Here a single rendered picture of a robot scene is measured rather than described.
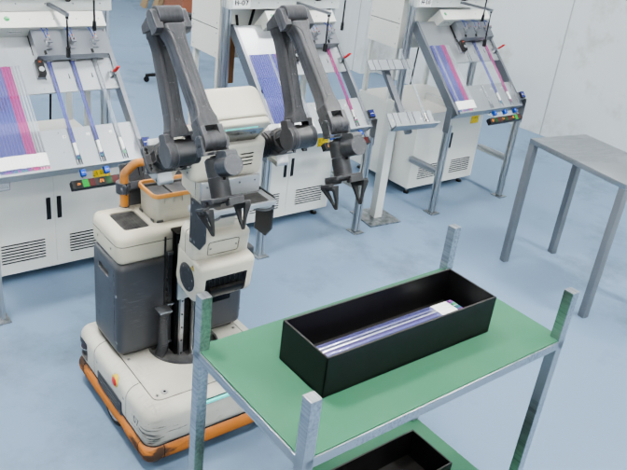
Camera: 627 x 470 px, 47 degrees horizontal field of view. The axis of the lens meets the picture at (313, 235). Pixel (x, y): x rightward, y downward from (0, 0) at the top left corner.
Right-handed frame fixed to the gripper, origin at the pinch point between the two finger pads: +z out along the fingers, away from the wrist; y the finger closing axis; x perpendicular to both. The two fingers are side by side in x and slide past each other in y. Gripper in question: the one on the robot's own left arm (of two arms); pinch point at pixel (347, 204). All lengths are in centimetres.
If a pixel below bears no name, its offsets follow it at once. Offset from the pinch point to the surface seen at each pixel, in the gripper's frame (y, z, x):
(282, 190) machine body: 107, 0, 202
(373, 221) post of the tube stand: 168, 31, 192
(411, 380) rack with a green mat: -26, 41, -47
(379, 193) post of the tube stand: 173, 14, 188
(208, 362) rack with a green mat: -65, 28, -21
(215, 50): 76, -87, 199
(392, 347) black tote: -30, 32, -46
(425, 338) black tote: -18, 33, -45
